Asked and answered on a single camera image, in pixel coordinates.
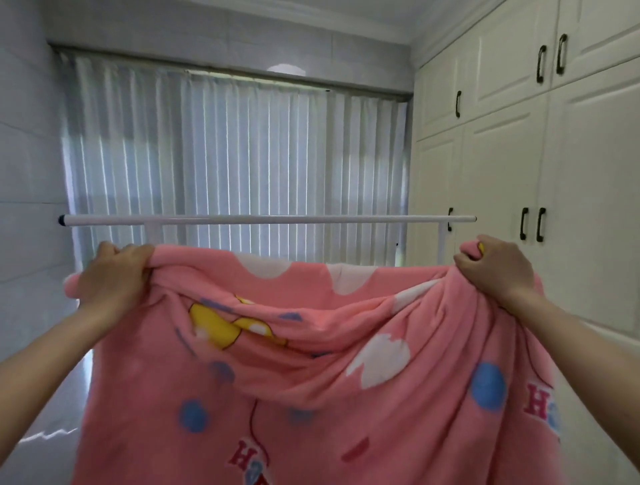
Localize person's right hand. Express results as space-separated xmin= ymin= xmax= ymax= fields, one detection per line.
xmin=453 ymin=234 xmax=537 ymax=302

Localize person's left hand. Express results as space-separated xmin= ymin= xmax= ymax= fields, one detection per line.
xmin=75 ymin=241 xmax=156 ymax=314

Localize pink cartoon print blanket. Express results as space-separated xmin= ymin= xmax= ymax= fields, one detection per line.
xmin=63 ymin=240 xmax=564 ymax=485

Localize person's left forearm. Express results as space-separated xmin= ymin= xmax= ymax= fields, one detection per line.
xmin=0 ymin=299 xmax=103 ymax=451

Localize person's right forearm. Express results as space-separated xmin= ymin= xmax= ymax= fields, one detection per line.
xmin=501 ymin=287 xmax=640 ymax=471

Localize white vertical window blinds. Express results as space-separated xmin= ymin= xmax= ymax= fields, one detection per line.
xmin=59 ymin=51 xmax=412 ymax=280

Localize white clothes drying rack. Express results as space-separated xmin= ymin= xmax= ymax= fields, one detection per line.
xmin=58 ymin=214 xmax=478 ymax=266

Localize cream built-in wardrobe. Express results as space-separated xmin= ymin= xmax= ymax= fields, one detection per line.
xmin=407 ymin=0 xmax=640 ymax=485

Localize black wardrobe door handles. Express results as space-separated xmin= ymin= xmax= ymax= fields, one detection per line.
xmin=446 ymin=33 xmax=569 ymax=243

